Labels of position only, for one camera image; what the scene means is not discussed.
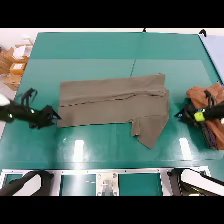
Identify orange garment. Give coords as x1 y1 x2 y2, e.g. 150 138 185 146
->
185 82 224 152

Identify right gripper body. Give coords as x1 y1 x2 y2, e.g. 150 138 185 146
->
174 103 200 126

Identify dark striped garment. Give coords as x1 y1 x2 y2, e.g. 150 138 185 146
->
199 121 218 150

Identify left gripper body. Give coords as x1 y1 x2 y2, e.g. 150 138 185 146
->
28 104 63 130

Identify cardboard boxes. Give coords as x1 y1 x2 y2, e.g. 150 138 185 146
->
0 43 35 92

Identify brown garment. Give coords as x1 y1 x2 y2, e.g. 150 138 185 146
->
56 73 171 150

